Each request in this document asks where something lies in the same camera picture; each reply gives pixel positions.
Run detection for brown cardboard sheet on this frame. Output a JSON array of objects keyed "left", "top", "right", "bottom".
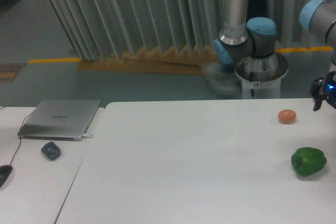
[{"left": 77, "top": 46, "right": 219, "bottom": 75}]

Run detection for brown egg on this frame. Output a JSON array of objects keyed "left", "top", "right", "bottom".
[{"left": 278, "top": 109, "right": 297, "bottom": 124}]

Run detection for white usb plug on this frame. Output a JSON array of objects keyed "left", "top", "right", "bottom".
[{"left": 82, "top": 134, "right": 94, "bottom": 139}]

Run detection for green bell pepper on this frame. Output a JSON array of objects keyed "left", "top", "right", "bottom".
[{"left": 291, "top": 147, "right": 327, "bottom": 176}]

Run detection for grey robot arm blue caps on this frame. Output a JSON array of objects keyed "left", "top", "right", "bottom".
[{"left": 214, "top": 0, "right": 335, "bottom": 111}]

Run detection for silver closed laptop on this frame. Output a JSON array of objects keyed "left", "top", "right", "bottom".
[{"left": 17, "top": 100, "right": 100, "bottom": 141}]

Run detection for small black remote controller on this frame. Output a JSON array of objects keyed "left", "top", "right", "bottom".
[{"left": 41, "top": 142, "right": 61, "bottom": 161}]

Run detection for black mouse cable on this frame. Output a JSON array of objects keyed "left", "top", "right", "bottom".
[{"left": 0, "top": 105, "right": 35, "bottom": 166}]

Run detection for black computer mouse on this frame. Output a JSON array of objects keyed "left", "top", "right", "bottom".
[{"left": 0, "top": 165, "right": 13, "bottom": 187}]

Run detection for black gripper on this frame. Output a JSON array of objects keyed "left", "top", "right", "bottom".
[{"left": 309, "top": 71, "right": 335, "bottom": 112}]

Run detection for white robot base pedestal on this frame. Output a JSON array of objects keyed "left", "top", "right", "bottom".
[{"left": 235, "top": 53, "right": 289, "bottom": 99}]

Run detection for grey pleated curtain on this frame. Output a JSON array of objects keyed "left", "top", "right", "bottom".
[{"left": 34, "top": 0, "right": 336, "bottom": 61}]

